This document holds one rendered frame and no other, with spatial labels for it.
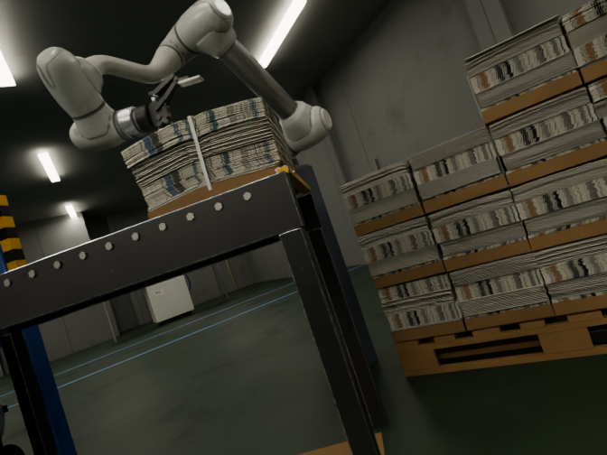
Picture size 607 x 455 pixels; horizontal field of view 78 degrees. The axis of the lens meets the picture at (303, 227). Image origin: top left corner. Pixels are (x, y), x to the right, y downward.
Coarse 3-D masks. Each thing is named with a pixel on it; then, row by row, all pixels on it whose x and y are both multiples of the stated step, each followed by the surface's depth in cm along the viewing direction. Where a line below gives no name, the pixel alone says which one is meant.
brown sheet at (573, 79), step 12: (576, 72) 116; (552, 84) 119; (564, 84) 118; (576, 84) 116; (528, 96) 122; (540, 96) 121; (552, 96) 120; (492, 108) 128; (504, 108) 126; (516, 108) 125; (492, 120) 128
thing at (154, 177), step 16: (176, 128) 95; (144, 144) 96; (160, 144) 95; (176, 144) 95; (128, 160) 96; (144, 160) 96; (160, 160) 96; (176, 160) 95; (144, 176) 96; (160, 176) 96; (176, 176) 96; (192, 176) 95; (144, 192) 97; (160, 192) 96; (176, 192) 95
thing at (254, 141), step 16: (208, 112) 94; (224, 112) 93; (240, 112) 93; (256, 112) 92; (272, 112) 105; (208, 128) 94; (224, 128) 94; (240, 128) 93; (256, 128) 92; (272, 128) 94; (224, 144) 93; (240, 144) 93; (256, 144) 93; (272, 144) 92; (224, 160) 94; (240, 160) 94; (256, 160) 93; (272, 160) 92; (288, 160) 110; (224, 176) 94
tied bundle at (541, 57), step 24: (552, 24) 118; (504, 48) 124; (528, 48) 121; (552, 48) 119; (480, 72) 129; (504, 72) 126; (528, 72) 122; (552, 72) 119; (480, 96) 130; (504, 96) 126
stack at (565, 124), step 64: (512, 128) 126; (576, 128) 118; (384, 192) 149; (448, 192) 138; (512, 192) 131; (576, 192) 119; (384, 256) 151; (448, 256) 140; (512, 256) 132; (576, 256) 122; (448, 320) 143; (576, 320) 123
